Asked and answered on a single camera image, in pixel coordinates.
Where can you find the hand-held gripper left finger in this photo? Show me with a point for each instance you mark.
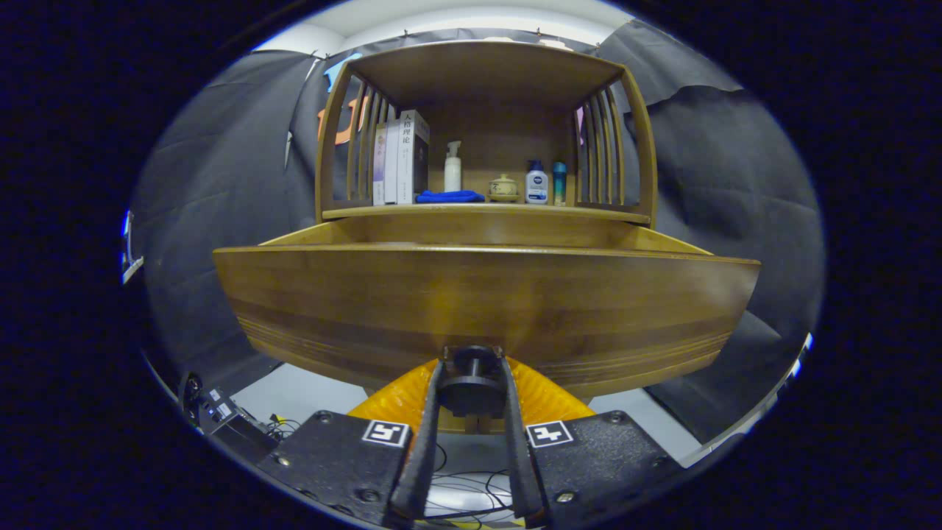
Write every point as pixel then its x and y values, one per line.
pixel 419 471

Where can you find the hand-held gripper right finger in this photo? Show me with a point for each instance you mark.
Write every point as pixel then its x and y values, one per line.
pixel 519 471

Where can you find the wooden drawer with black knob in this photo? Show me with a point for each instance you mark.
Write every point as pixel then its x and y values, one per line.
pixel 478 294

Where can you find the wooden countertop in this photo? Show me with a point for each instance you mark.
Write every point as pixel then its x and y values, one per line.
pixel 478 211

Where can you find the wooden cabinet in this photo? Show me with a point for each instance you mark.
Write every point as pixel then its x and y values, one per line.
pixel 486 73

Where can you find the blue folded cloth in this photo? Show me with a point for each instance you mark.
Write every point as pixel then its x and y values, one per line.
pixel 449 196

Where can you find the beige lidded tea cup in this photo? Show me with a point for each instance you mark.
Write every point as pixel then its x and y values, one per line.
pixel 504 189

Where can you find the white bottle blue cap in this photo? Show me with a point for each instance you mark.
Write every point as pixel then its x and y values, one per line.
pixel 536 188

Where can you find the teal slim bottle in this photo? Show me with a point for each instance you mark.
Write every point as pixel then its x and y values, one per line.
pixel 559 185

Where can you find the white pump bottle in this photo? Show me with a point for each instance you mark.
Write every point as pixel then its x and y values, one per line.
pixel 452 175

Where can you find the thin white book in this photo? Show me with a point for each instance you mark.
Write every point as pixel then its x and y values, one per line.
pixel 392 165

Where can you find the lavender book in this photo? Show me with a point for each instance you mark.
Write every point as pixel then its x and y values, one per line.
pixel 379 165

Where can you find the thick white book dark cover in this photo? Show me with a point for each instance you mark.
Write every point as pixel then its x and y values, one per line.
pixel 411 158

